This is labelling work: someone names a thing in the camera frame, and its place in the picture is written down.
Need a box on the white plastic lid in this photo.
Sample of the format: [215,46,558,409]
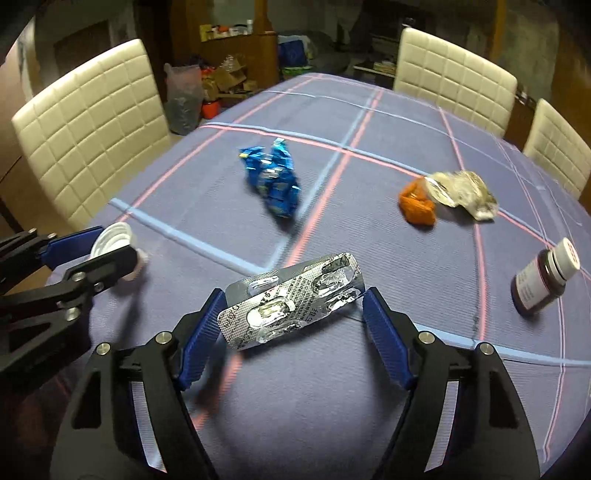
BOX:
[89,222,148,282]

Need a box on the silver pill blister pack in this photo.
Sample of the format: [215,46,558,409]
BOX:
[217,252,366,350]

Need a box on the cream quilted chair left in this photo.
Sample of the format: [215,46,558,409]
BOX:
[11,39,171,229]

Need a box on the cream quilted chair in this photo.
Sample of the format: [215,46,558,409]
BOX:
[522,99,591,200]
[11,39,171,229]
[394,27,518,138]

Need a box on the brown medicine bottle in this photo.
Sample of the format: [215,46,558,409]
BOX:
[511,237,581,318]

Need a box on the purple plaid tablecloth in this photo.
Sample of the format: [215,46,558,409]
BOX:
[45,72,591,480]

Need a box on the orange bucket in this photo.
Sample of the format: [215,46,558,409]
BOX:
[201,101,221,120]

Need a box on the orange crumpled wrapper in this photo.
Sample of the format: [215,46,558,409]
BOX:
[398,177,437,227]

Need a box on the crumpled blue wrapper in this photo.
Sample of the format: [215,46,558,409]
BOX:
[238,137,301,220]

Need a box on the crumpled silver foil wrapper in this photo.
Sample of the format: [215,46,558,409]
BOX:
[424,171,499,222]

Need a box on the cardboard boxes pile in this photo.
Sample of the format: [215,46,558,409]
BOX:
[201,55,259,102]

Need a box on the cream quilted chair far right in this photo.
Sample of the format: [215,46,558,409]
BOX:
[522,99,591,200]

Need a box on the wooden partition counter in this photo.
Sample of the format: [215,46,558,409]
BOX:
[198,31,280,89]

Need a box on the green printed bag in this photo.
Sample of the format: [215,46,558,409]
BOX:
[280,65,314,81]

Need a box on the blue storage box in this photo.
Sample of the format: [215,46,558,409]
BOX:
[279,39,308,68]

